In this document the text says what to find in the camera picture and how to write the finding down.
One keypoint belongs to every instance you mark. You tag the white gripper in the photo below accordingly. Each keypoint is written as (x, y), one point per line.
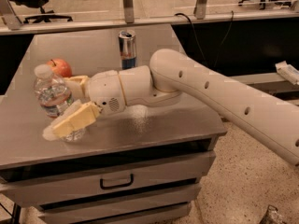
(104, 90)

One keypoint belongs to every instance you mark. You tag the clear plastic water bottle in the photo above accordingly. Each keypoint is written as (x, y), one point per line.
(51, 91)

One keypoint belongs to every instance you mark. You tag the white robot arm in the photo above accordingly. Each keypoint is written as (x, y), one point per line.
(271, 121)

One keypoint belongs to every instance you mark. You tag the red apple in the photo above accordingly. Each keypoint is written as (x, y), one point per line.
(60, 67)

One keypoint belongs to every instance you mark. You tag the silver blue energy drink can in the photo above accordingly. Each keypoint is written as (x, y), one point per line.
(127, 46)

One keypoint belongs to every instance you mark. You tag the grey drawer cabinet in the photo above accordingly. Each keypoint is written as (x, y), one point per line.
(167, 149)

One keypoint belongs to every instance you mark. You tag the white packet on ledge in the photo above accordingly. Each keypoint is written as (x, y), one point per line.
(288, 72)

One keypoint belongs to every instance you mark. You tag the dark object on floor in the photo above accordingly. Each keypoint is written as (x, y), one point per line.
(272, 216)

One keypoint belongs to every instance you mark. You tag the black drawer handle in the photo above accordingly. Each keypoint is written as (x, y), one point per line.
(116, 182)

